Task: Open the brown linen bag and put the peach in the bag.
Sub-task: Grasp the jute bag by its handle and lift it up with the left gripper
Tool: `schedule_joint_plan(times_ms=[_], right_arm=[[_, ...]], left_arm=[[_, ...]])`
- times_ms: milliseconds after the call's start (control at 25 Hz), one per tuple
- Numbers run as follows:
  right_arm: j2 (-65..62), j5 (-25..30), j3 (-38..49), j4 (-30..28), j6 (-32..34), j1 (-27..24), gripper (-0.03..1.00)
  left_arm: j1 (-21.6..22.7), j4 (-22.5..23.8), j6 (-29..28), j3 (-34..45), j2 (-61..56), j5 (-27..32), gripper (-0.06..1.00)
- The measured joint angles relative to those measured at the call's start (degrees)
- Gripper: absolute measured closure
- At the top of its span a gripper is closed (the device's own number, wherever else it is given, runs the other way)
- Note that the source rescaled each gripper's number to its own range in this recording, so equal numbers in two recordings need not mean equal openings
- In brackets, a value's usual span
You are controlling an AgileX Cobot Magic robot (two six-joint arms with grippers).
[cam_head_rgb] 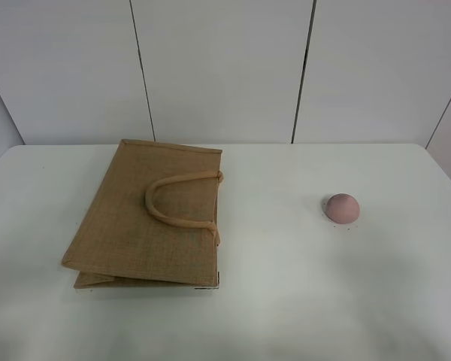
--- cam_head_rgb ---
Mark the brown linen tote bag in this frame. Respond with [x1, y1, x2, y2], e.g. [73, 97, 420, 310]
[62, 139, 223, 289]

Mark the pink peach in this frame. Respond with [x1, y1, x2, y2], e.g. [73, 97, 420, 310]
[321, 193, 361, 224]

